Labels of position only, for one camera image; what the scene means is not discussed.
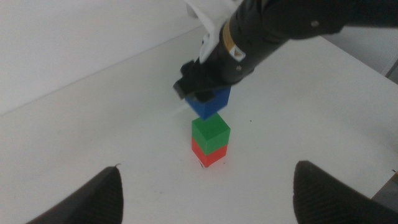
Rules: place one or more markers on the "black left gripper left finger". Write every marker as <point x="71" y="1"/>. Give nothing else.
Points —
<point x="96" y="199"/>

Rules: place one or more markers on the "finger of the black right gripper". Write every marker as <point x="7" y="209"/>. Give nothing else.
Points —
<point x="204" y="97"/>
<point x="182" y="88"/>

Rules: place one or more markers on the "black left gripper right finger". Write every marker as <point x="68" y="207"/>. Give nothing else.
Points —
<point x="326" y="199"/>

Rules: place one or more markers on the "blue cube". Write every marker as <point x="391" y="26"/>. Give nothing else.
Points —
<point x="214" y="104"/>

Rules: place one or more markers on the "green cube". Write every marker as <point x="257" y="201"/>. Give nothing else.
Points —
<point x="211" y="133"/>

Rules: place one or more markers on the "red cube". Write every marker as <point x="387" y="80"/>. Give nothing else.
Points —
<point x="209" y="157"/>

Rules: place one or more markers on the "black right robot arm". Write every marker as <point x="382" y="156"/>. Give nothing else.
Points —
<point x="311" y="15"/>

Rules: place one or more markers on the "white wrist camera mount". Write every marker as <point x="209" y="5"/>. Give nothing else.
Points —
<point x="211" y="18"/>

